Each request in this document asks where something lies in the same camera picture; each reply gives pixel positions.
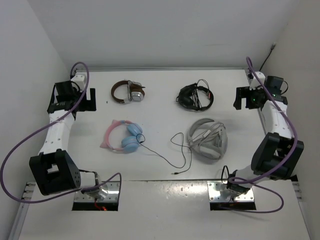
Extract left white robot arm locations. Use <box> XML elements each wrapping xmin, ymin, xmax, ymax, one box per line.
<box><xmin>29</xmin><ymin>78</ymin><xmax>106</xmax><ymax>200</ymax></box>

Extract metal base plate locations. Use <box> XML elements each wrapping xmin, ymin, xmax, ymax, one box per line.
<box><xmin>73</xmin><ymin>181</ymin><xmax>120</xmax><ymax>203</ymax></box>
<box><xmin>207</xmin><ymin>180</ymin><xmax>255</xmax><ymax>203</ymax></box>

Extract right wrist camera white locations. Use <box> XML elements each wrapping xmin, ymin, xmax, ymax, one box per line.
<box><xmin>248</xmin><ymin>71</ymin><xmax>266</xmax><ymax>91</ymax></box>

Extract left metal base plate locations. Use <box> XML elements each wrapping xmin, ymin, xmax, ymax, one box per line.
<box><xmin>73</xmin><ymin>181</ymin><xmax>120</xmax><ymax>203</ymax></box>

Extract brown silver headphones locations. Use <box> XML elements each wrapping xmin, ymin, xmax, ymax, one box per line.
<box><xmin>110</xmin><ymin>79</ymin><xmax>145</xmax><ymax>104</ymax></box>

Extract grey white headphones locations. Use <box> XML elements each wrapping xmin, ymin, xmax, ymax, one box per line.
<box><xmin>187</xmin><ymin>118</ymin><xmax>228</xmax><ymax>160</ymax></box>

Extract black headphones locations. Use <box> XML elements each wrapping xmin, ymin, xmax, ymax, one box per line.
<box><xmin>175</xmin><ymin>79</ymin><xmax>214</xmax><ymax>112</ymax></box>

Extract black headphone cable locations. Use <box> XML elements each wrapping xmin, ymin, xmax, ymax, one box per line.
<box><xmin>136</xmin><ymin>132</ymin><xmax>193</xmax><ymax>175</ymax></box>

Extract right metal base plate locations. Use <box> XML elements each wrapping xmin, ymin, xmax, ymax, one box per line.
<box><xmin>207</xmin><ymin>180</ymin><xmax>255</xmax><ymax>203</ymax></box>

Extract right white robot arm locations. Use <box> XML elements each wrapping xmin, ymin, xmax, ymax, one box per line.
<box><xmin>229</xmin><ymin>76</ymin><xmax>304</xmax><ymax>181</ymax></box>

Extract purple cable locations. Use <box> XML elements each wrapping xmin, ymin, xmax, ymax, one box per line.
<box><xmin>0</xmin><ymin>61</ymin><xmax>123</xmax><ymax>204</ymax></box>
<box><xmin>218</xmin><ymin>56</ymin><xmax>299</xmax><ymax>213</ymax></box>

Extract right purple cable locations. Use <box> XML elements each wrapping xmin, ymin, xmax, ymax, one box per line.
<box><xmin>218</xmin><ymin>56</ymin><xmax>299</xmax><ymax>213</ymax></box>

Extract black wall cable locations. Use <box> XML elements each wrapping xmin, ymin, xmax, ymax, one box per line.
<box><xmin>259</xmin><ymin>42</ymin><xmax>277</xmax><ymax>71</ymax></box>

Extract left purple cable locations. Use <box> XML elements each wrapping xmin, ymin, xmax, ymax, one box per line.
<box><xmin>0</xmin><ymin>61</ymin><xmax>123</xmax><ymax>204</ymax></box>

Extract pink blue cat-ear headphones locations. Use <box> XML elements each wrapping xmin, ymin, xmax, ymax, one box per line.
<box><xmin>99</xmin><ymin>119</ymin><xmax>143</xmax><ymax>154</ymax></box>

